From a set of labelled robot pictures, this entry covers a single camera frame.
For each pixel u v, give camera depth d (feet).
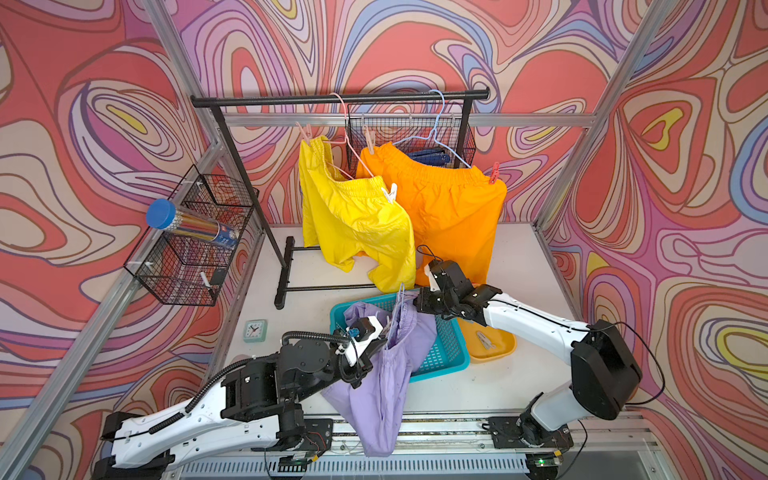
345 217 2.58
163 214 2.02
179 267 2.40
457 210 2.37
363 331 1.54
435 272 2.22
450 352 2.74
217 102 1.95
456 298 2.11
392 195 2.13
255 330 2.95
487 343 2.83
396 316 2.57
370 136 2.45
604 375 1.41
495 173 2.10
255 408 1.42
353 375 1.67
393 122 2.90
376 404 2.12
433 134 2.17
